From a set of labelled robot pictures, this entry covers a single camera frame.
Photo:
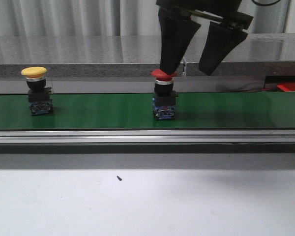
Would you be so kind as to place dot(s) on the green conveyor belt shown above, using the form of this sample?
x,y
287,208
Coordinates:
x,y
241,110

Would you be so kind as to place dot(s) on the aluminium conveyor frame rail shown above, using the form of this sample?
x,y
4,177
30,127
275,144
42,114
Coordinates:
x,y
148,149

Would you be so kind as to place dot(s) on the white pleated curtain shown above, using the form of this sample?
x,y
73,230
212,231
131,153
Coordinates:
x,y
120,17

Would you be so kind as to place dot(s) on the grey stone counter slab right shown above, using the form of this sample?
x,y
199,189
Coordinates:
x,y
261,54

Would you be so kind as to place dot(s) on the red plastic tray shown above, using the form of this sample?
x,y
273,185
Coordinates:
x,y
287,87

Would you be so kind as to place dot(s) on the yellow mushroom push button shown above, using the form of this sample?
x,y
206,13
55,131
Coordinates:
x,y
39,98

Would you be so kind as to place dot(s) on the red mushroom push button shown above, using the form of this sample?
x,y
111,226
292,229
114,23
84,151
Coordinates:
x,y
164,97

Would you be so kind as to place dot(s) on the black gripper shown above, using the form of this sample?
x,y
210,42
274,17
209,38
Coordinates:
x,y
177,30

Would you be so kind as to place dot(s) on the grey stone counter slab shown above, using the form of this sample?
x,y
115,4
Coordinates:
x,y
81,56
261,54

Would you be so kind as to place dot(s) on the grey stone counter slab left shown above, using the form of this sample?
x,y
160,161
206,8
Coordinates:
x,y
81,56

